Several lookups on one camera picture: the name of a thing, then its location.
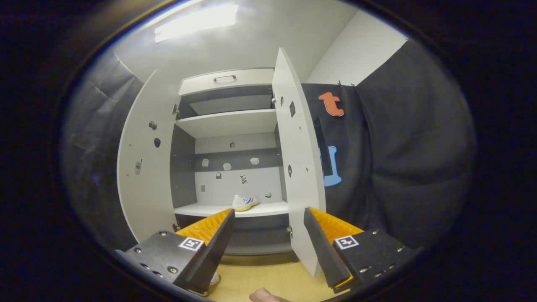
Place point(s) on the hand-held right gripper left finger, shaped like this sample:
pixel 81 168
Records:
pixel 214 251

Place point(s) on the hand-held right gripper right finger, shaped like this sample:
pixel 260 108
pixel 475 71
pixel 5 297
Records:
pixel 323 251

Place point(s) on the white striped shoe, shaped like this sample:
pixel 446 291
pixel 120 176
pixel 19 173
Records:
pixel 243 204
pixel 214 279

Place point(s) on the white shoe cabinet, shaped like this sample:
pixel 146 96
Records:
pixel 201 209

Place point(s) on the white shoe cabinet door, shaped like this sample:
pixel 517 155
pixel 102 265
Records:
pixel 300 167
pixel 142 197

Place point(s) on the white cabinet drawer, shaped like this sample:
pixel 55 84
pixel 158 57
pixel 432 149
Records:
pixel 226 86

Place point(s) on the black backdrop cloth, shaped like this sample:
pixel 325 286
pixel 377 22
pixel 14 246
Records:
pixel 411 167

